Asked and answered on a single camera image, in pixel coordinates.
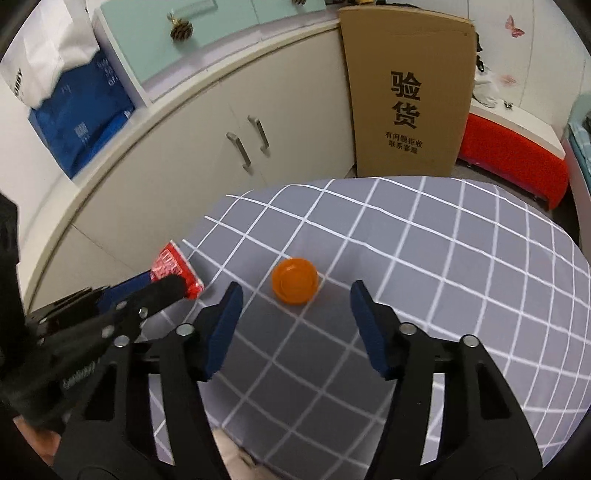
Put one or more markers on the teal bed mattress cover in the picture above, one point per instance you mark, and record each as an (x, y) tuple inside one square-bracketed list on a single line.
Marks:
[(579, 133)]

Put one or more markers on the blue shopping bag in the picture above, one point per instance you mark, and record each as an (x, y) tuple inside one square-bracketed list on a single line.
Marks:
[(87, 108)]

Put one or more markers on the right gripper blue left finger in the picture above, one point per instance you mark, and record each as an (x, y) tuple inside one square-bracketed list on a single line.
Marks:
[(215, 329)]

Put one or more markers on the white paper shopping bag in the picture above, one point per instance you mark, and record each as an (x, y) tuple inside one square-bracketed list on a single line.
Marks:
[(56, 37)]

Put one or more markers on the red storage bench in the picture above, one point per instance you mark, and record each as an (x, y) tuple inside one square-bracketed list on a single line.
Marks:
[(518, 147)]

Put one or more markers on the red torn wrapper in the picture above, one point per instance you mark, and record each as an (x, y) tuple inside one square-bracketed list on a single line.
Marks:
[(171, 261)]

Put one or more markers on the person's left hand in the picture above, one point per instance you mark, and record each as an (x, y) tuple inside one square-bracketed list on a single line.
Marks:
[(44, 442)]

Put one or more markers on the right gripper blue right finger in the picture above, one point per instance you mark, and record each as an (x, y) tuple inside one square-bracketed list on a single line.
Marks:
[(379, 328)]

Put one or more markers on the teal drawer cabinet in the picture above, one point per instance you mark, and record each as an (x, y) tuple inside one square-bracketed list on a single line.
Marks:
[(156, 45)]

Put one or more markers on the orange plastic lid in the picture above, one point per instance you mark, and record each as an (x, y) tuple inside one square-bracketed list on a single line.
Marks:
[(295, 281)]

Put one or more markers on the grey checkered tablecloth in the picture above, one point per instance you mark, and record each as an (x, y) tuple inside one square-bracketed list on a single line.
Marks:
[(481, 282)]

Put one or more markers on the brown cardboard box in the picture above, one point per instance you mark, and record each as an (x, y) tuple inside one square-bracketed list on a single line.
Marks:
[(411, 77)]

